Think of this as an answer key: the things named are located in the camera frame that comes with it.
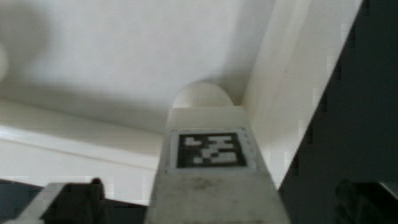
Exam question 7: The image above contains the white square table top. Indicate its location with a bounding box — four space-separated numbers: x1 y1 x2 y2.
0 0 364 204

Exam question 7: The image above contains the white leg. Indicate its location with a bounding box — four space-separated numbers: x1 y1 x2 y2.
144 82 289 224

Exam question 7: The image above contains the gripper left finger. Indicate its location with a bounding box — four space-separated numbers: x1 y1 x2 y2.
1 178 108 224

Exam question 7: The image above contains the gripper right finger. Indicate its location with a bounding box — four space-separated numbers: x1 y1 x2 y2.
334 180 398 224

